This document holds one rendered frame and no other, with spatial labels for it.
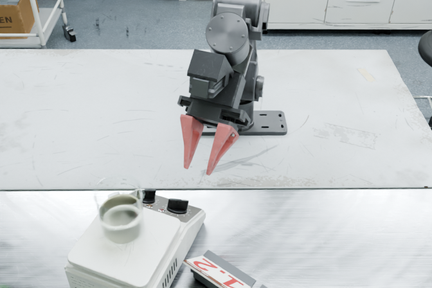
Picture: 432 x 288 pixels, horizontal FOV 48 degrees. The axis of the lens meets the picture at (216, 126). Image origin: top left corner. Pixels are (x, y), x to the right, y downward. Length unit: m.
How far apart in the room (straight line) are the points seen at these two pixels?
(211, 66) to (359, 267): 0.39
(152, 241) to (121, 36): 2.58
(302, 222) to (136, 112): 0.43
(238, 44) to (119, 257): 0.32
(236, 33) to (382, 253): 0.42
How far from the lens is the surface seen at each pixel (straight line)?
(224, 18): 0.66
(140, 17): 3.40
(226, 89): 0.69
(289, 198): 0.86
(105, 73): 1.17
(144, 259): 0.67
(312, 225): 0.83
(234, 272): 0.75
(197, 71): 0.63
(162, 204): 0.78
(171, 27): 3.25
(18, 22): 2.84
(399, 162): 0.98
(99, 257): 0.68
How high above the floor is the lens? 1.53
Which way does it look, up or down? 40 degrees down
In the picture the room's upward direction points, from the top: 1 degrees clockwise
